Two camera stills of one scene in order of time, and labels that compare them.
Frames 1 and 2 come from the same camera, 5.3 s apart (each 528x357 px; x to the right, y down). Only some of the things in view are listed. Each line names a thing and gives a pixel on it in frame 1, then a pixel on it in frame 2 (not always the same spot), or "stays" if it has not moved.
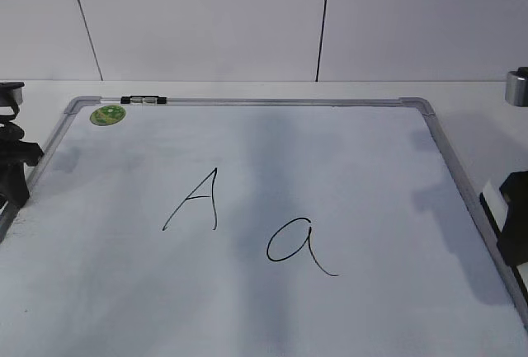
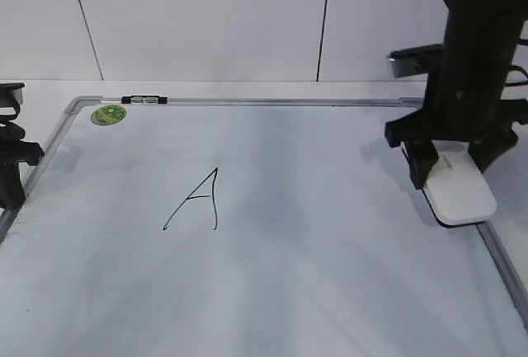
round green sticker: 107,115 stays
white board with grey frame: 253,227 stays
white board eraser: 493,204 → 461,194
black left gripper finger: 513,241 → 464,99
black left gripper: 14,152 stays
